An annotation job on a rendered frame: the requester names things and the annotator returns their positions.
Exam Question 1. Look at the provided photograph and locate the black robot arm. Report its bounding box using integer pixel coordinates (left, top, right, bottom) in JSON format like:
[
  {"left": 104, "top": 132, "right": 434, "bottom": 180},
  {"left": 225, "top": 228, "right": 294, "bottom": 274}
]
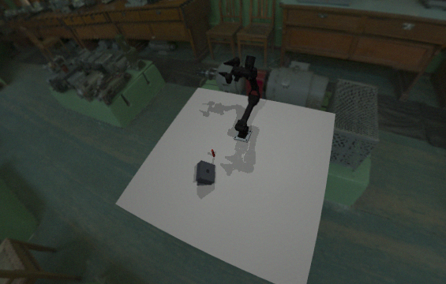
[{"left": 234, "top": 55, "right": 260, "bottom": 139}]

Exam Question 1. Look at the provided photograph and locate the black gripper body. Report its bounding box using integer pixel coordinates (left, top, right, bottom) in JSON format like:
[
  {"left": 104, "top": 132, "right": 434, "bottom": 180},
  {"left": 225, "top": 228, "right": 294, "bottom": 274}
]
[{"left": 225, "top": 57, "right": 243, "bottom": 84}]

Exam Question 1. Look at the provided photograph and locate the dark grey sloped panel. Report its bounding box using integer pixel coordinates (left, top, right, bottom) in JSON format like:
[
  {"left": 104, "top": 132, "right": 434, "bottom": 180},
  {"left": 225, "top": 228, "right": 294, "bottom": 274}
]
[{"left": 196, "top": 160, "right": 215, "bottom": 185}]

